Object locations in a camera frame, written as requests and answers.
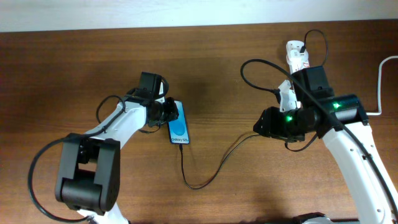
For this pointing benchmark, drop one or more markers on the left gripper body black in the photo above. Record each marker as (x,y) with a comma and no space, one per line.
(166,111)

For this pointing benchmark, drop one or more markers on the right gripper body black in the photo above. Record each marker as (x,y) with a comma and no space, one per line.
(288,124)

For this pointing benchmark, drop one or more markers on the blue Galaxy smartphone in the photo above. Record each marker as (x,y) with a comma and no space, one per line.
(178,131)

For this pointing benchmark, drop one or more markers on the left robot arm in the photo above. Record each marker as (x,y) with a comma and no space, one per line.
(89,174)

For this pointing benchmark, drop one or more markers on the white charger adapter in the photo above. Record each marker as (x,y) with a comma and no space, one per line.
(294,56)

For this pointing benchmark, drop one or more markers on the white power strip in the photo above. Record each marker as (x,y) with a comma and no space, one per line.
(296,44)

